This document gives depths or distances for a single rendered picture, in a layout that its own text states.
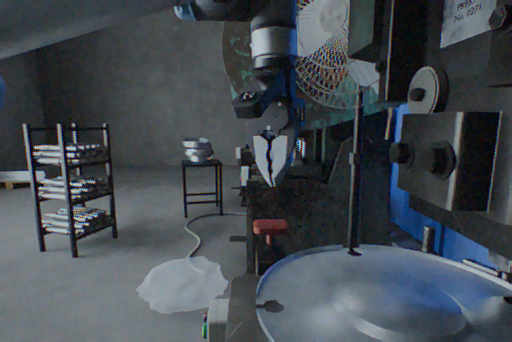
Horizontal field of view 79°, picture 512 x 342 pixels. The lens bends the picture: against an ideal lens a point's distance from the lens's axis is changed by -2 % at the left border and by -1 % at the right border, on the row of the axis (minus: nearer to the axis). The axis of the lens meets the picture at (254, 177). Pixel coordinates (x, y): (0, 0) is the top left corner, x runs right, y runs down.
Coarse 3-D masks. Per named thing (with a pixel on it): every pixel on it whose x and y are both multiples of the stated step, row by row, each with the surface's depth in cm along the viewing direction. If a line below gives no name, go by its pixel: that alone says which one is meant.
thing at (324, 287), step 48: (288, 288) 35; (336, 288) 34; (384, 288) 34; (432, 288) 34; (480, 288) 35; (288, 336) 27; (336, 336) 27; (384, 336) 27; (432, 336) 26; (480, 336) 27
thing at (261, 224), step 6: (258, 222) 65; (264, 222) 65; (270, 222) 65; (276, 222) 65; (282, 222) 65; (258, 228) 62; (264, 228) 62; (270, 228) 62; (276, 228) 62; (282, 228) 62; (288, 228) 63; (264, 234) 62; (270, 234) 62; (276, 234) 62; (282, 234) 62; (270, 240) 65
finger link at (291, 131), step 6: (294, 120) 50; (288, 126) 51; (294, 126) 50; (282, 132) 51; (288, 132) 51; (294, 132) 50; (288, 138) 51; (294, 138) 50; (288, 144) 51; (294, 144) 51; (288, 150) 51; (288, 156) 52
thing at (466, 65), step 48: (432, 0) 33; (480, 0) 26; (432, 48) 33; (480, 48) 26; (432, 96) 31; (480, 96) 26; (432, 144) 28; (480, 144) 24; (432, 192) 28; (480, 192) 25
